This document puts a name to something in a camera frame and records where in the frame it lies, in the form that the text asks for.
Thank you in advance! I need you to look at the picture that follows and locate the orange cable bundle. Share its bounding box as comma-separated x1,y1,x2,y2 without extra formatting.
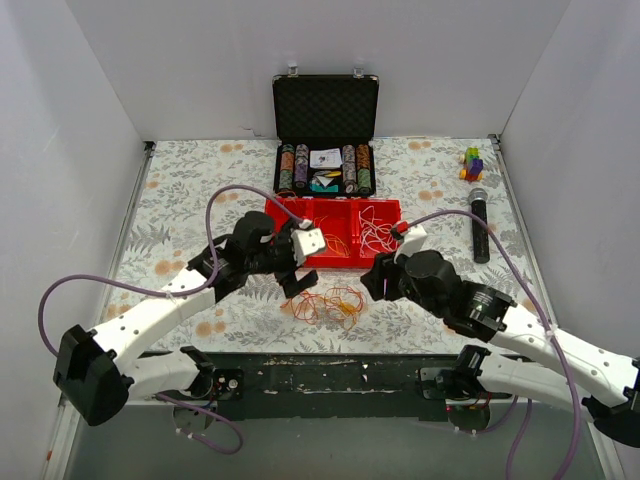
280,285,369,331

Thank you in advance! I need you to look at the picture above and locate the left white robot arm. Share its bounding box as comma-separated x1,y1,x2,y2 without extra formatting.
53,211,326,426

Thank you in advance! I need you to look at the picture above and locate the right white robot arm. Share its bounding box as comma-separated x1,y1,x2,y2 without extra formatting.
361,250,639,447

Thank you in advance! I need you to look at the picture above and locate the floral patterned table mat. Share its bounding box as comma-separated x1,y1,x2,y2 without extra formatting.
118,137,544,354

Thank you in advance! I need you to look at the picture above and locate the red plastic compartment tray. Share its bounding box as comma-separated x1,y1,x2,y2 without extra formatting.
279,197,401,269

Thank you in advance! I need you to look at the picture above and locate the black handheld microphone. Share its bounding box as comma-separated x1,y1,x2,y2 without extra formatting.
468,188,490,264

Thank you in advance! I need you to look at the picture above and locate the white card deck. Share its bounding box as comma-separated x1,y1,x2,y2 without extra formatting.
309,148,343,170

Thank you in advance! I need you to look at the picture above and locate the colourful toy block figure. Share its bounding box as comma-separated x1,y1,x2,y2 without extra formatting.
459,147,484,182

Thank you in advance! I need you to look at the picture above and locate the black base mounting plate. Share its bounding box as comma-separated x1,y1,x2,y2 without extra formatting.
192,353,456,422

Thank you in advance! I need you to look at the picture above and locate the black poker chip case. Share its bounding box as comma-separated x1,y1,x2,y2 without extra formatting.
272,67,379,198

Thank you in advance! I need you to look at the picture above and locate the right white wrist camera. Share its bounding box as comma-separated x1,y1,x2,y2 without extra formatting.
391,221,427,263

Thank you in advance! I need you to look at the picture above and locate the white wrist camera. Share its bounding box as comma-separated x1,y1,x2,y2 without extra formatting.
291,228,327,266
391,221,427,263

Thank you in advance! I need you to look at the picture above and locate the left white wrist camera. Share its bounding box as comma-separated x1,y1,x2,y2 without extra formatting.
291,228,327,266

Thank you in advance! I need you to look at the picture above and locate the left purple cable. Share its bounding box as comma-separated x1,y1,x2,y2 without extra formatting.
38,184,311,455

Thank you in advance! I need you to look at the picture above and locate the purple cable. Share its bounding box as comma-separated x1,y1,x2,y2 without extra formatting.
38,184,311,455
399,209,584,480

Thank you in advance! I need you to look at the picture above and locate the aluminium front rail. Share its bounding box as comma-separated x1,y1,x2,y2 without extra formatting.
42,363,626,480

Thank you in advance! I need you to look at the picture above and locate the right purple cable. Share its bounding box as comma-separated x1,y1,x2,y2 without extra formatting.
399,209,584,480

